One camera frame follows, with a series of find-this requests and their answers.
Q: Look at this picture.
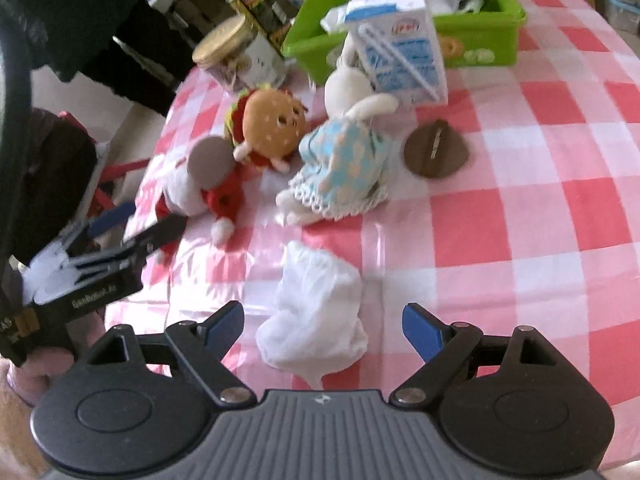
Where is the rabbit plush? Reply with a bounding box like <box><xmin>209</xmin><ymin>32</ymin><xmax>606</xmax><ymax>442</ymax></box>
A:
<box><xmin>275</xmin><ymin>25</ymin><xmax>401</xmax><ymax>228</ymax></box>

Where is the glass jar with gold lid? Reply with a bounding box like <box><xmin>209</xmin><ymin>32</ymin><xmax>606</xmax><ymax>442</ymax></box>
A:
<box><xmin>192</xmin><ymin>14</ymin><xmax>288</xmax><ymax>93</ymax></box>

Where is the white blue milk carton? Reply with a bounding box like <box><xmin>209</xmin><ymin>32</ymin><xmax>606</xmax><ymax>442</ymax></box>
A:
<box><xmin>344</xmin><ymin>0</ymin><xmax>449</xmax><ymax>108</ymax></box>

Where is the tin can with label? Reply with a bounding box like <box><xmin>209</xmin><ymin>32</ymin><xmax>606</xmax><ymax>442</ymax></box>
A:
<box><xmin>225</xmin><ymin>0</ymin><xmax>293</xmax><ymax>53</ymax></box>

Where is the hamburger plush toy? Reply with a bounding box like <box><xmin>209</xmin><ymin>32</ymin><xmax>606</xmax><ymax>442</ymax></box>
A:
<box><xmin>225</xmin><ymin>87</ymin><xmax>311</xmax><ymax>173</ymax></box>

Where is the person's left hand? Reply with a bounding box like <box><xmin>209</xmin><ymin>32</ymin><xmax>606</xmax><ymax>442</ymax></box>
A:
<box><xmin>0</xmin><ymin>310</ymin><xmax>93</xmax><ymax>480</ymax></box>

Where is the green plastic bin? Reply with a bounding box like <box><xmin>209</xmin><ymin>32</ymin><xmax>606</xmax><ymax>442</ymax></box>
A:
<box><xmin>282</xmin><ymin>0</ymin><xmax>528</xmax><ymax>86</ymax></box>

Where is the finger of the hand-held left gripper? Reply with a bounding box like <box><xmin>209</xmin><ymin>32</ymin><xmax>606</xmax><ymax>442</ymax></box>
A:
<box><xmin>120</xmin><ymin>214</ymin><xmax>188</xmax><ymax>261</ymax></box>
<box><xmin>82</xmin><ymin>201</ymin><xmax>138</xmax><ymax>241</ymax></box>

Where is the pink checkered tablecloth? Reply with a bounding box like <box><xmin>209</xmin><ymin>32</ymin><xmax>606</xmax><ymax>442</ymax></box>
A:
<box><xmin>102</xmin><ymin>0</ymin><xmax>640</xmax><ymax>480</ymax></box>

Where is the brown round lid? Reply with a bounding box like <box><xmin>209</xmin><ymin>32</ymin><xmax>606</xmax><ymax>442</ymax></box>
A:
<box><xmin>403</xmin><ymin>119</ymin><xmax>471</xmax><ymax>180</ymax></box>

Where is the white mouse plush red outfit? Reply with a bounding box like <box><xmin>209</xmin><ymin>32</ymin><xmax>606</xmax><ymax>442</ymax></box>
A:
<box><xmin>150</xmin><ymin>135</ymin><xmax>248</xmax><ymax>266</ymax></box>

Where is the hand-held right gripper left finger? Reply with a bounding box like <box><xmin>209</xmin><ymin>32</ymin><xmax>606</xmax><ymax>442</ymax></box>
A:
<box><xmin>84</xmin><ymin>301</ymin><xmax>258</xmax><ymax>405</ymax></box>

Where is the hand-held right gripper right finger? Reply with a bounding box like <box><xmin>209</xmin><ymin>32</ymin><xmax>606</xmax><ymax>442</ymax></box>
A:
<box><xmin>390</xmin><ymin>303</ymin><xmax>565</xmax><ymax>407</ymax></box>

